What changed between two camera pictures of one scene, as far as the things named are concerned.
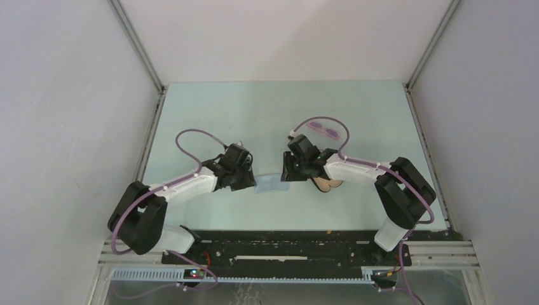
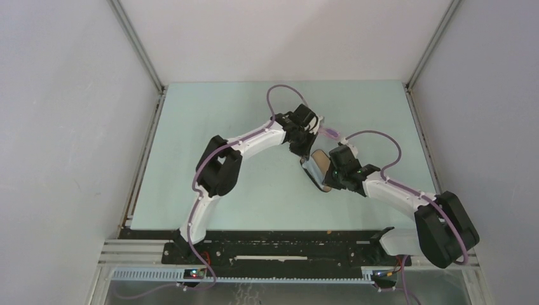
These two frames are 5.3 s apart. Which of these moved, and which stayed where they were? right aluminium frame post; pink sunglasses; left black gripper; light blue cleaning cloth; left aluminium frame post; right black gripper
Moved: light blue cleaning cloth; right black gripper; left black gripper
Stayed: left aluminium frame post; pink sunglasses; right aluminium frame post
